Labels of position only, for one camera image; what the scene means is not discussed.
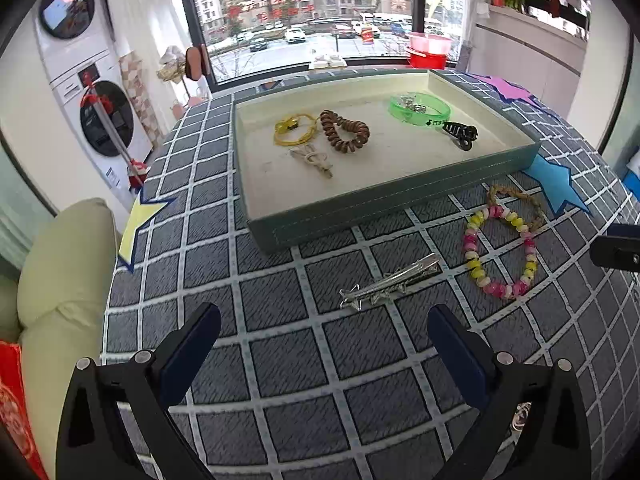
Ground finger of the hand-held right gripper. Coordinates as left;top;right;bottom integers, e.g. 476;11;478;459
590;224;640;271

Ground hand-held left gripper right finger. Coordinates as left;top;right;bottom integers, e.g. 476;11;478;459
427;304;593;480

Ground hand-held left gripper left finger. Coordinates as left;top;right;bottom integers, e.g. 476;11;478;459
55;302;223;480

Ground silver hair clip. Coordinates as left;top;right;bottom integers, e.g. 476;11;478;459
339;253;443;309

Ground grey-green jewelry tray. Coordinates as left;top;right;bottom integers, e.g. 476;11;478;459
232;67;542;254

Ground black claw hair clip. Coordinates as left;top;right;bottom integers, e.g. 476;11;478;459
441;120;479;152

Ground beige knotted cord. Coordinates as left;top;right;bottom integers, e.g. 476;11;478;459
291;142;333;179

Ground green translucent bangle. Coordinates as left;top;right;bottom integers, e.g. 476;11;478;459
389;92;452;129

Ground yellow cord bracelet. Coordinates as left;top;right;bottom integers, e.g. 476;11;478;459
273;112;319;148

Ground brown spiral hair tie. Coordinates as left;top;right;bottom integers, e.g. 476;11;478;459
320;110;371;153

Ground grey checked star tablecloth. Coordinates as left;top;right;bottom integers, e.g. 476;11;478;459
102;62;640;480

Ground cream sofa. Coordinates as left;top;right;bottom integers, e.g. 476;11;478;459
0;198;123;480

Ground red cushion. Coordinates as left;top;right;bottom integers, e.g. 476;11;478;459
0;341;51;480

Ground white cabinet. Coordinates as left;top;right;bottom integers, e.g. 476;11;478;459
467;5;588;78

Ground red white mop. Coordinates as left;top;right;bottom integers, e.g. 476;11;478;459
82;72;148;191

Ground white washing machine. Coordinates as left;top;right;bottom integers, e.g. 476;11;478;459
50;52;156;196

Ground red plastic basin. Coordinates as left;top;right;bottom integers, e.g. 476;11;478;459
406;46;448;69

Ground pink plastic basin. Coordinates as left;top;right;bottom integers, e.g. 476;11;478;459
406;31;451;54

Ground white artificial flowers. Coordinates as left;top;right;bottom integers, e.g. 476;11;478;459
156;47;188;83

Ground reddish oval brush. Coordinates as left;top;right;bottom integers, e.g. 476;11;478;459
186;45;211;81

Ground white stacked dryer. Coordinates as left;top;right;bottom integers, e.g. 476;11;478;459
35;0;118;83

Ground pink yellow beaded bracelet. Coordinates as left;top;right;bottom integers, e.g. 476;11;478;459
464;204;537;300

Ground brown braided bracelet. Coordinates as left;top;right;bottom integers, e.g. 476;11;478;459
486;185;547;233

